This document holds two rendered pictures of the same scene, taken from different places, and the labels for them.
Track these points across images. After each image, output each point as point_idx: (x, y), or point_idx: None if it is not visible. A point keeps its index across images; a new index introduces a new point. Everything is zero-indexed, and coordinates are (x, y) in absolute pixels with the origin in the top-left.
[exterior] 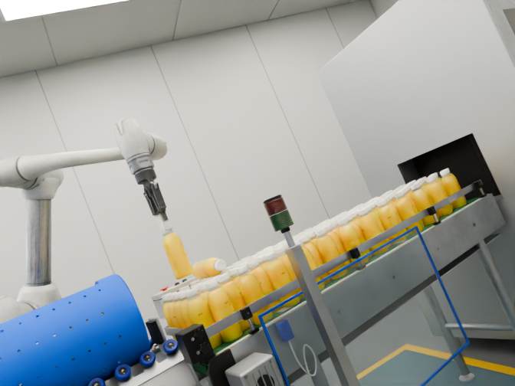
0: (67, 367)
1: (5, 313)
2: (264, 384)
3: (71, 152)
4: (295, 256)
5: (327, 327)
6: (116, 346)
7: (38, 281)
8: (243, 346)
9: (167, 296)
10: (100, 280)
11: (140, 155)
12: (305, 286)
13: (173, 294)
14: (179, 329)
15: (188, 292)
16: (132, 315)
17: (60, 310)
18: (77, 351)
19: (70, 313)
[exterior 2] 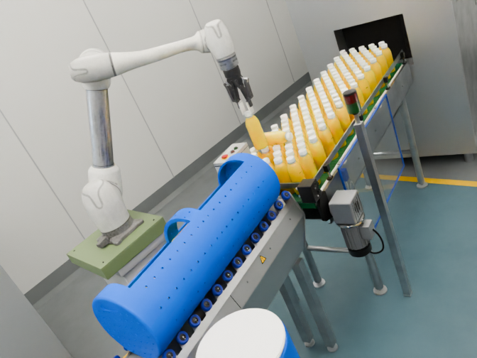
0: (257, 217)
1: (113, 193)
2: (357, 206)
3: (156, 48)
4: (362, 129)
5: (375, 169)
6: (271, 200)
7: (109, 163)
8: (329, 187)
9: None
10: (241, 159)
11: (233, 55)
12: (365, 146)
13: (264, 160)
14: None
15: (292, 159)
16: (275, 180)
17: (240, 183)
18: (260, 207)
19: (248, 185)
